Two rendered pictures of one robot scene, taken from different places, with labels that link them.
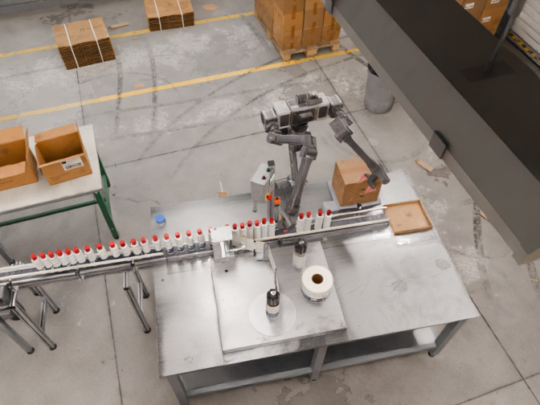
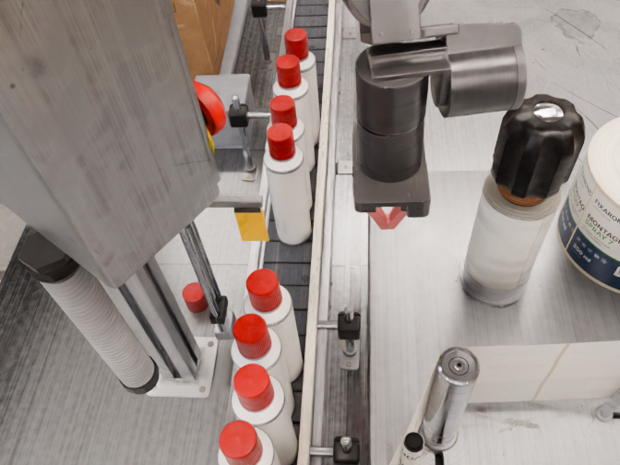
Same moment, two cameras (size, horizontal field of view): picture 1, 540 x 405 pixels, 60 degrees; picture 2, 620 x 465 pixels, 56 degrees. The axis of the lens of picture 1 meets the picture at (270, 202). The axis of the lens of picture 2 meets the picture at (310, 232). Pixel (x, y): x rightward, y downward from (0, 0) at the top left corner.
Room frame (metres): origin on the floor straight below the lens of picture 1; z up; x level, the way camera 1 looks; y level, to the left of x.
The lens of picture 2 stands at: (1.73, 0.26, 1.58)
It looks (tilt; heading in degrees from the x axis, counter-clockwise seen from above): 53 degrees down; 291
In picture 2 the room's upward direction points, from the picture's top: 7 degrees counter-clockwise
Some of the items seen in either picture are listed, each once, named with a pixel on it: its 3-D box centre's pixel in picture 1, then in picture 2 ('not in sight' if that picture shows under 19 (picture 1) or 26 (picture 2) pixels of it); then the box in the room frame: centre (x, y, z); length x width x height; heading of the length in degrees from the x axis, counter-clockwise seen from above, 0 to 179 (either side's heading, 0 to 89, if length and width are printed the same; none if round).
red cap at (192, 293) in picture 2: not in sight; (196, 297); (2.06, -0.10, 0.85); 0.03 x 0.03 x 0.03
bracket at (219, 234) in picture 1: (221, 234); not in sight; (1.72, 0.32, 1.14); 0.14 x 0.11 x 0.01; 102
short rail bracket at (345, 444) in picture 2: not in sight; (332, 455); (1.80, 0.08, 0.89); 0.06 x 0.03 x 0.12; 12
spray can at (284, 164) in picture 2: (300, 222); (288, 186); (1.94, -0.22, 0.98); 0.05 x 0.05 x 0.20
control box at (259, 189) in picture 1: (263, 183); (30, 68); (1.97, 0.05, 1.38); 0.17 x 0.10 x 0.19; 157
